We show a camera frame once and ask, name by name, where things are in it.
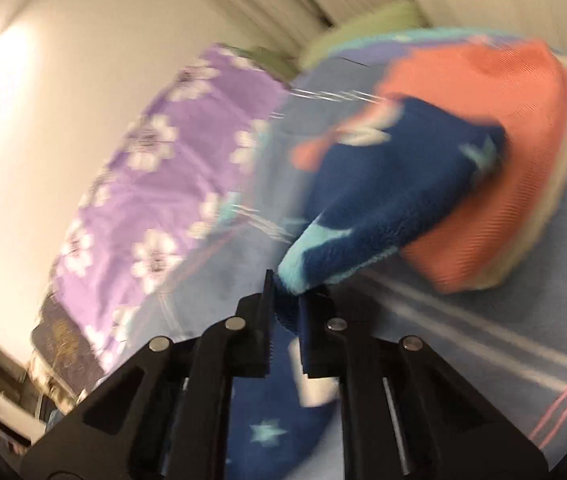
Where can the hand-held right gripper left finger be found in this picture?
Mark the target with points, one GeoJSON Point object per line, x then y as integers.
{"type": "Point", "coordinates": [265, 312]}

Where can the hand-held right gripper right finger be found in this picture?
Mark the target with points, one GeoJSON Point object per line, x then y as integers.
{"type": "Point", "coordinates": [308, 330]}

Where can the folded salmon pink garment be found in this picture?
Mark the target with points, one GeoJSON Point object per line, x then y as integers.
{"type": "Point", "coordinates": [513, 85]}

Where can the navy fleece star-print garment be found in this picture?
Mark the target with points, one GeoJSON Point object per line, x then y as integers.
{"type": "Point", "coordinates": [388, 200]}

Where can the green pillow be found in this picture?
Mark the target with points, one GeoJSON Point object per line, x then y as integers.
{"type": "Point", "coordinates": [363, 30]}

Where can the dark patterned cloth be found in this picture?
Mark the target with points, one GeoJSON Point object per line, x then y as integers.
{"type": "Point", "coordinates": [63, 340]}

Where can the light green cloth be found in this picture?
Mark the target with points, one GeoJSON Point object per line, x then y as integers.
{"type": "Point", "coordinates": [263, 62]}

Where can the purple floral pillow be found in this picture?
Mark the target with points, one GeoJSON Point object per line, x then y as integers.
{"type": "Point", "coordinates": [163, 185]}

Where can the blue plaid blanket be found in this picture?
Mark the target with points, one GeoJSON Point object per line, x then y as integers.
{"type": "Point", "coordinates": [463, 320]}

